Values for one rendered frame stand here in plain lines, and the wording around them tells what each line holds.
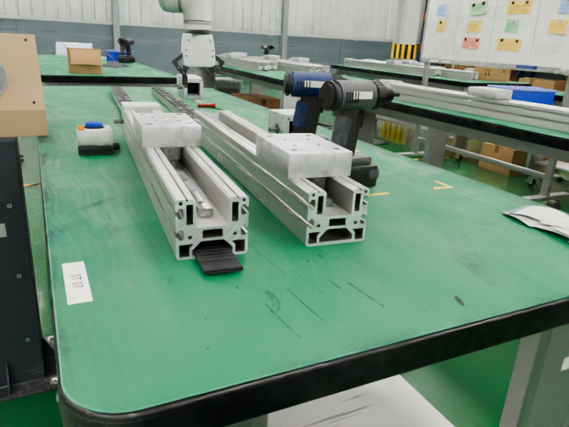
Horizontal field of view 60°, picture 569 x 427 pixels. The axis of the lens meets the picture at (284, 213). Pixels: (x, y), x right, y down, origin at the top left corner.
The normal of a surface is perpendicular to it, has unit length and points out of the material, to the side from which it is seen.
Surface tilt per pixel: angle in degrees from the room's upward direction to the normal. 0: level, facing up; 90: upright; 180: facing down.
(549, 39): 90
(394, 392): 0
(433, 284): 0
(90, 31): 90
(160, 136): 90
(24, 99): 42
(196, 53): 92
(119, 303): 0
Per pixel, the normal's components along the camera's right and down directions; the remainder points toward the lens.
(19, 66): 0.35, -0.49
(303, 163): 0.36, 0.32
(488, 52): -0.90, 0.10
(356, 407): 0.05, -0.94
